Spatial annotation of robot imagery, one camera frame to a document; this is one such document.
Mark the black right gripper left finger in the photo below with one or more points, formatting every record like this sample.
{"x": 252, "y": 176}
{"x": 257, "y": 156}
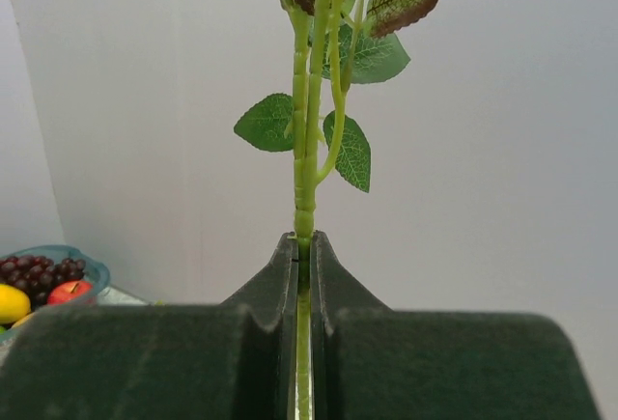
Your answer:
{"x": 233, "y": 360}

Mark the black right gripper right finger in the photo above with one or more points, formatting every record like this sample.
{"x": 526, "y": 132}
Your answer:
{"x": 373, "y": 362}

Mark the pink rose stem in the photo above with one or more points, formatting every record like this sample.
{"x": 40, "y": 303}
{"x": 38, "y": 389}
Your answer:
{"x": 337, "y": 43}

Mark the teal plastic fruit basket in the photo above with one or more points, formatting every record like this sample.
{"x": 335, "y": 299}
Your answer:
{"x": 96, "y": 273}

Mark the red apple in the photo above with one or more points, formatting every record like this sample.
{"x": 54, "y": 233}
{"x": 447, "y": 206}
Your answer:
{"x": 68, "y": 292}

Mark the dark red grape bunch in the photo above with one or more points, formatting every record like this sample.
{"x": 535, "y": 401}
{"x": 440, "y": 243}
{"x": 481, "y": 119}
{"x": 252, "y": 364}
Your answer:
{"x": 37, "y": 276}

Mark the yellow mango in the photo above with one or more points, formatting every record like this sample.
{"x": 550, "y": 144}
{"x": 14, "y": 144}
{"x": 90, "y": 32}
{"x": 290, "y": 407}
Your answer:
{"x": 14, "y": 304}

